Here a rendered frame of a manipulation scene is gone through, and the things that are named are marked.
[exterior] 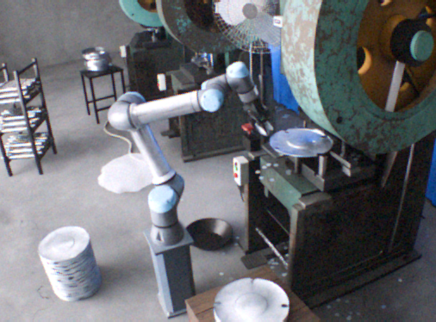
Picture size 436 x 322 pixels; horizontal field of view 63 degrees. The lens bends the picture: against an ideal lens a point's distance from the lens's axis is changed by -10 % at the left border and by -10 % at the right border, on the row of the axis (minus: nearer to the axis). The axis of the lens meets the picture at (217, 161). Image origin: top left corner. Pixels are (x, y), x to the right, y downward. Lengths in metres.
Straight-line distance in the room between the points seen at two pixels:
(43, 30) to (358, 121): 7.20
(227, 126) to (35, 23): 5.41
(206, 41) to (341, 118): 1.80
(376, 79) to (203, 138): 2.19
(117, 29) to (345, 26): 7.14
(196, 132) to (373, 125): 2.17
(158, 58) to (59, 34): 3.55
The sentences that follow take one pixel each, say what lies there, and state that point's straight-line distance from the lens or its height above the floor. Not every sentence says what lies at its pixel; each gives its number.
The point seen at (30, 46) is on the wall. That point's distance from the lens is 8.09.
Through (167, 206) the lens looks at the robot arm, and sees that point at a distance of 1.65.
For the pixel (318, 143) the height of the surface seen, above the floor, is 0.78.
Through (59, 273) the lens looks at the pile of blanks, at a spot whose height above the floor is 0.21.
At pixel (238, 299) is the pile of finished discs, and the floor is 0.39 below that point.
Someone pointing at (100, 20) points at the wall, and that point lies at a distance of 8.05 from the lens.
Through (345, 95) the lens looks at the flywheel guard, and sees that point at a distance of 1.25.
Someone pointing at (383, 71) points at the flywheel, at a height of 1.21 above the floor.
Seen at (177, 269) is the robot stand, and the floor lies 0.31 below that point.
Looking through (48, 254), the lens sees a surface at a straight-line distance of 2.14.
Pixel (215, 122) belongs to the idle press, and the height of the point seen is 0.28.
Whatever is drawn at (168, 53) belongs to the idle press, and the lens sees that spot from 4.90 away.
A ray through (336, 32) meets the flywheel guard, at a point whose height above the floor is 1.38.
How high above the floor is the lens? 1.57
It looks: 28 degrees down
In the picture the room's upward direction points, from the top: 3 degrees counter-clockwise
